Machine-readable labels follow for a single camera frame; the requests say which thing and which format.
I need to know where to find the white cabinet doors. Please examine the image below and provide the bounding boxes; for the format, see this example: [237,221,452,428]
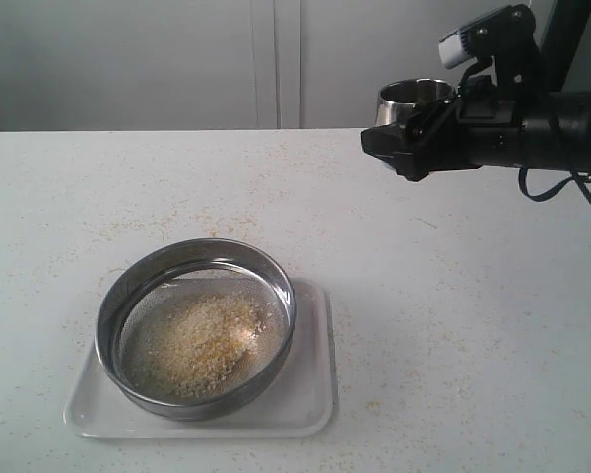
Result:
[0,0,558,132]

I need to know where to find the pale coarse grains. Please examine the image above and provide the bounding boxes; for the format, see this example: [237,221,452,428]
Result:
[127,295,264,401]

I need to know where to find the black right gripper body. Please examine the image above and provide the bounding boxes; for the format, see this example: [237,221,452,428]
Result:
[456,4,547,169]

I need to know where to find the small stainless steel cup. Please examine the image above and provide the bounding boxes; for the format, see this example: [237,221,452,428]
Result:
[375,78,453,126]

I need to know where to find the round steel mesh sieve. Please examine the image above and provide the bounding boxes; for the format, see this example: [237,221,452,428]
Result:
[95,238,297,421]

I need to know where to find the white rectangular plastic tray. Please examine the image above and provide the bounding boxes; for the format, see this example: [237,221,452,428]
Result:
[63,278,337,439]

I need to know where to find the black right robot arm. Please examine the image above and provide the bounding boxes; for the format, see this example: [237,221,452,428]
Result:
[361,1,591,182]

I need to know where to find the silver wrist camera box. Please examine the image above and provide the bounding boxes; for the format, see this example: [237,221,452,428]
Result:
[438,18,492,70]

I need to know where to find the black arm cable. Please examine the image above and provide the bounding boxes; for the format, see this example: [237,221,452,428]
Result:
[516,165,591,226]

